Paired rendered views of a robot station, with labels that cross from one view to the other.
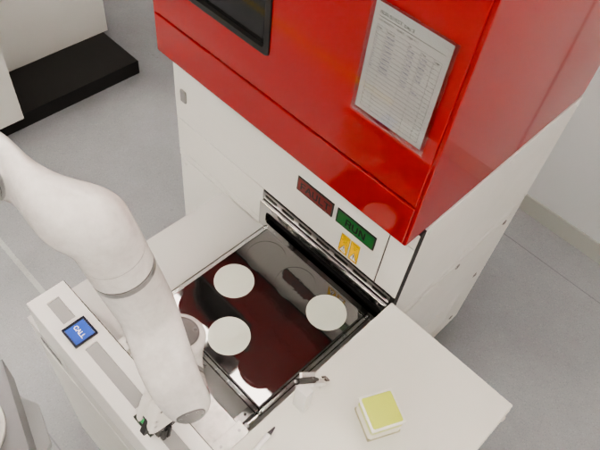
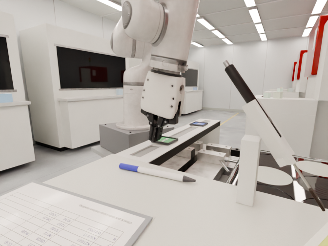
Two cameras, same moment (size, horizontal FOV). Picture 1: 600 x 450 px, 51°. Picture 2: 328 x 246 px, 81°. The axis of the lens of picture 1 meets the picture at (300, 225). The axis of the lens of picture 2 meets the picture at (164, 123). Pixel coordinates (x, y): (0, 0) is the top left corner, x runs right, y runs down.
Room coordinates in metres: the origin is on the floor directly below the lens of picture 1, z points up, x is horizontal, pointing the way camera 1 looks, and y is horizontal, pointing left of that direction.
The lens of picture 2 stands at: (0.38, -0.27, 1.11)
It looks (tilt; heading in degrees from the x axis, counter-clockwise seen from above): 11 degrees down; 83
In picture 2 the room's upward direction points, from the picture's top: straight up
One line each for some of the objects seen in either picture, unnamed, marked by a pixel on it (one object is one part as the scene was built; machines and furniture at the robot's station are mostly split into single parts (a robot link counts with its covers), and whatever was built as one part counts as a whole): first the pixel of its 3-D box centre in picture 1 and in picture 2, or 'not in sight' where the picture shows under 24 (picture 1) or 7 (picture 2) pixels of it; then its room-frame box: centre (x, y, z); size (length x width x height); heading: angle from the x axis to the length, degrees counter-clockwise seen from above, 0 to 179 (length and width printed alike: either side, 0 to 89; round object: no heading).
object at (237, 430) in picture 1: (229, 440); not in sight; (0.44, 0.08, 0.89); 0.08 x 0.03 x 0.03; 142
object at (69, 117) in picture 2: not in sight; (89, 90); (-0.64, 3.83, 1.00); 1.80 x 1.08 x 2.00; 52
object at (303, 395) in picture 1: (309, 387); (265, 153); (0.53, -0.07, 1.03); 0.06 x 0.04 x 0.13; 142
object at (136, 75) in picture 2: not in sight; (144, 58); (0.40, 0.62, 1.23); 0.19 x 0.12 x 0.24; 11
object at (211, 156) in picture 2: not in sight; (211, 156); (0.59, 0.27, 0.89); 0.08 x 0.03 x 0.03; 142
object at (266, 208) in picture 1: (319, 259); not in sight; (0.94, -0.06, 0.89); 0.44 x 0.02 x 0.10; 52
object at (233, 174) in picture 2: (204, 356); (235, 169); (0.62, 0.17, 0.90); 0.38 x 0.01 x 0.01; 52
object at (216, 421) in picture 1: (181, 391); (202, 175); (0.54, 0.21, 0.87); 0.36 x 0.08 x 0.03; 52
